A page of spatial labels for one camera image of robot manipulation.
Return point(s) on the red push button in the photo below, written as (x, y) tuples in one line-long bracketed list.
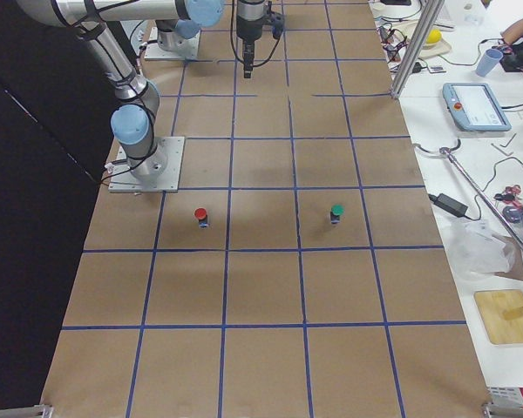
[(201, 215)]

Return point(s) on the silver metal rod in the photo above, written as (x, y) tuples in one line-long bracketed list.
[(448, 153)]

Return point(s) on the light blue plastic cup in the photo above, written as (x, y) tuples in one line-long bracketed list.
[(488, 61)]

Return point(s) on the black power adapter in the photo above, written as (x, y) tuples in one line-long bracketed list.
[(449, 205)]

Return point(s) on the blue teach pendant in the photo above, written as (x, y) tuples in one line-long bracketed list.
[(474, 107)]

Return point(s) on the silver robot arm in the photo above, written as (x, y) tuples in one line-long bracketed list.
[(189, 28), (133, 122)]

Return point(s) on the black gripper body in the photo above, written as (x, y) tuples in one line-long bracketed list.
[(247, 25)]

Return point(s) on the aluminium frame post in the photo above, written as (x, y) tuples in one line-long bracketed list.
[(428, 18)]

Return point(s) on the person hand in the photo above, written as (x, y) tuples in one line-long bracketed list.
[(513, 33)]

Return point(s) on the yellow ball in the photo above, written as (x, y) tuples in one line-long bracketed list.
[(434, 37)]

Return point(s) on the wooden cutting board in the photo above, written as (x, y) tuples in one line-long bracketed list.
[(502, 314)]

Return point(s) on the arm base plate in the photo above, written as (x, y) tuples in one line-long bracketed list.
[(160, 172), (170, 46)]

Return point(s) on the clear plastic bag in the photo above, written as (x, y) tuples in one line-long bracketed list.
[(474, 247)]

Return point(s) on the green push button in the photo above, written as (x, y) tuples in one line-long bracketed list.
[(335, 214)]

